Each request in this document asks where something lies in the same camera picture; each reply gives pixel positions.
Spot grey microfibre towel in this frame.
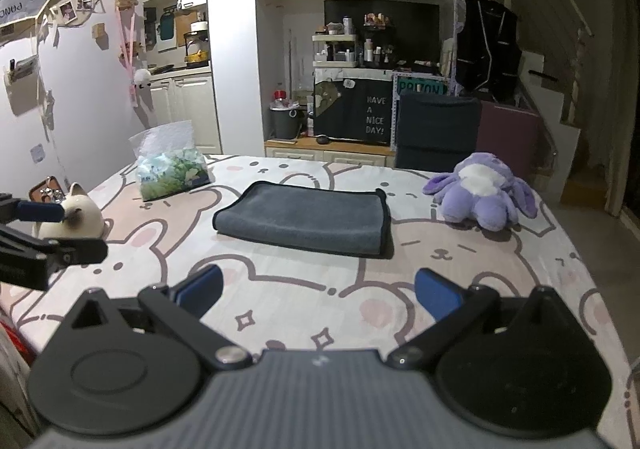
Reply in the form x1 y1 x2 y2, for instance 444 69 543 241
213 181 394 259

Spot white cat figurine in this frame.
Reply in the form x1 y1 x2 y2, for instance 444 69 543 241
32 182 105 239

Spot green tissue pack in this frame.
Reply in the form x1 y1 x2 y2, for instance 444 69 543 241
129 120 210 202

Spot purple plush bunny toy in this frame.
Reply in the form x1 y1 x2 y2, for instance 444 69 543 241
423 152 538 232

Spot white kitchen cabinets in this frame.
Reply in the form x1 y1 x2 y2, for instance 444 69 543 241
150 68 222 154

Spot bunny print tablecloth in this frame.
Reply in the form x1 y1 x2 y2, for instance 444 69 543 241
1 155 639 448

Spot maroon panel board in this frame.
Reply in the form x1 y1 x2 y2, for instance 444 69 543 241
476 101 540 179

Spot dark blue fabric chair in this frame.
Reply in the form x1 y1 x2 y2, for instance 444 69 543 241
395 90 482 172

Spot cream drawer bench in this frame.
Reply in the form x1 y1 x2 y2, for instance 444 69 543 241
265 137 395 167

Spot grey trash bin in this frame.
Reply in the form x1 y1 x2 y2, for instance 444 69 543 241
270 103 302 140

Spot black have a nice day cabinet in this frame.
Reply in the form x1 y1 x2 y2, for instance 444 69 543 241
312 68 393 146

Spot white tiered shelf rack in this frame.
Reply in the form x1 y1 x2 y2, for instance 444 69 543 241
311 34 358 68

